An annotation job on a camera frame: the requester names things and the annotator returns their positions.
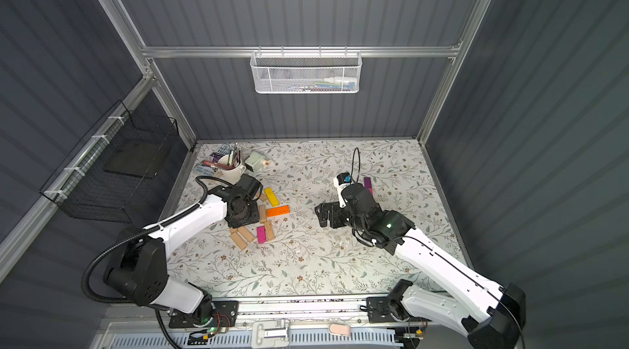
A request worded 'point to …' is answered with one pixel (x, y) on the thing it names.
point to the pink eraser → (340, 329)
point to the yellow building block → (272, 197)
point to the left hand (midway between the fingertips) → (254, 221)
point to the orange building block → (278, 210)
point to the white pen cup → (230, 169)
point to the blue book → (208, 170)
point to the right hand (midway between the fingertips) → (331, 207)
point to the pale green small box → (254, 162)
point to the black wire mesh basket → (109, 175)
